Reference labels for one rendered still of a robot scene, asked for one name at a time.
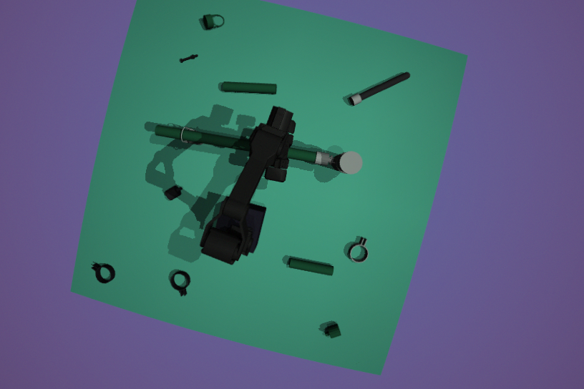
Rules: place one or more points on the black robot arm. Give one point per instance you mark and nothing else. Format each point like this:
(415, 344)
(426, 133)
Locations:
(266, 143)

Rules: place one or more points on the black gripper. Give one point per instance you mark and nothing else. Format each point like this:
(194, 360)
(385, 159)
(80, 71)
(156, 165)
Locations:
(278, 170)

